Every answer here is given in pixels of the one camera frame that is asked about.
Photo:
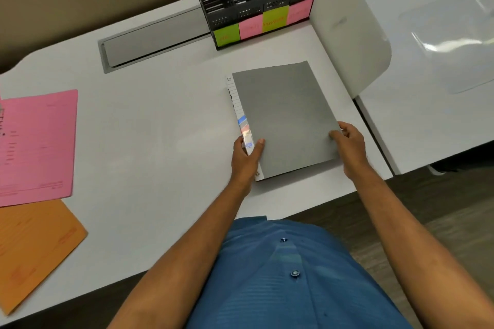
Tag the green sticky note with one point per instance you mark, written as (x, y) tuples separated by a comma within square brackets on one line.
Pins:
[(275, 18), (226, 35)]

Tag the person's right hand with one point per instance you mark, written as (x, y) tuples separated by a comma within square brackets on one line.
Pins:
[(353, 151)]

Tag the white desk divider panel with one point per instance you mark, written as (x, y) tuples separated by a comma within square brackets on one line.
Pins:
[(347, 28)]

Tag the grey file folder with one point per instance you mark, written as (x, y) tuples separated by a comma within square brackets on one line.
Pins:
[(285, 116)]

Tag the blue button shirt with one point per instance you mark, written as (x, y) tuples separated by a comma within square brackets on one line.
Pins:
[(293, 286)]

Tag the person's right thumb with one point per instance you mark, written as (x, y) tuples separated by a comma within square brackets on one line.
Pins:
[(335, 135)]

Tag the clear plastic sheet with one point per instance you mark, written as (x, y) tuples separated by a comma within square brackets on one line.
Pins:
[(451, 39)]

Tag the pink paper folder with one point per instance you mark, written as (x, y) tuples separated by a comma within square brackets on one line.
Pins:
[(36, 147)]

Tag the person's right forearm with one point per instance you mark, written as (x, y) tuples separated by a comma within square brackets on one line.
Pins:
[(416, 247)]

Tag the person's left thumb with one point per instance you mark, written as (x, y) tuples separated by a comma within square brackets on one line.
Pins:
[(259, 149)]

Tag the person's left hand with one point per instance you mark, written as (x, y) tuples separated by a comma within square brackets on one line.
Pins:
[(244, 165)]

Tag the person's left forearm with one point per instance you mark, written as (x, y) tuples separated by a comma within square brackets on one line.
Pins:
[(185, 259)]

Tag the pink sticky note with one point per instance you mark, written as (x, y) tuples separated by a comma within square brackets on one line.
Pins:
[(251, 27), (300, 10)]

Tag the orange paper folder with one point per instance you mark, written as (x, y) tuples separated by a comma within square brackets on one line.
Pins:
[(33, 251)]

